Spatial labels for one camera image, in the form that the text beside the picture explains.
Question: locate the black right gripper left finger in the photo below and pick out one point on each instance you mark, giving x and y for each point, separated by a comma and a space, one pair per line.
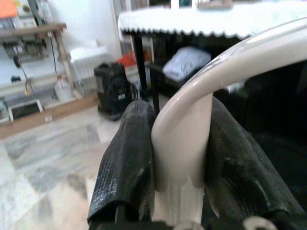
124, 167

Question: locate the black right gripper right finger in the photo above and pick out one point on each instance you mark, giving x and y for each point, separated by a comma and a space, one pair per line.
239, 172

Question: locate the black boxy appliance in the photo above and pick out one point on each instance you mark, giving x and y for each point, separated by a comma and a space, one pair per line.
112, 88

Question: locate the long flat cardboard box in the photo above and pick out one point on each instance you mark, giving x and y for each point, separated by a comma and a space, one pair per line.
60, 112

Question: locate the white plastic jug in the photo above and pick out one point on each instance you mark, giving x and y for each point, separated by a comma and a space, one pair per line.
62, 89

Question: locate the black table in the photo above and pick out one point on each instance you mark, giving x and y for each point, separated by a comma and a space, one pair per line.
140, 67

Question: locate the black chair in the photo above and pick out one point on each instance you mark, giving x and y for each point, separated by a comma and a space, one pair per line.
156, 69

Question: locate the orange-red plastic bag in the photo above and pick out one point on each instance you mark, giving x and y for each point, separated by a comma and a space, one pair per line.
128, 60

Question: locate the white slatted crate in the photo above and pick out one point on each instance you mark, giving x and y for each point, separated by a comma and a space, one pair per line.
86, 60

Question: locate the white-framed dark tray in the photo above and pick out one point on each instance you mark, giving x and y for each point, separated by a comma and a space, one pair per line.
24, 110

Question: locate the folded pale blue cloth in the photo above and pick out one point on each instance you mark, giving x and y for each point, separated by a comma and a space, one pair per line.
187, 62

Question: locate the wooden shelf rack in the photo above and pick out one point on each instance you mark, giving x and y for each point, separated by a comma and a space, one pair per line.
62, 45

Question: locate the grey machine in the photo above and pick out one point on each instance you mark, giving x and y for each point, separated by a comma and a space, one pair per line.
24, 48

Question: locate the white lace tablecloth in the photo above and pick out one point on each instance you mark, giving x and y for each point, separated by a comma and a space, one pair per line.
192, 21

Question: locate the orange paper sheet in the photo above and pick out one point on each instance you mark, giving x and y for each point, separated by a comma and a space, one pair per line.
8, 8

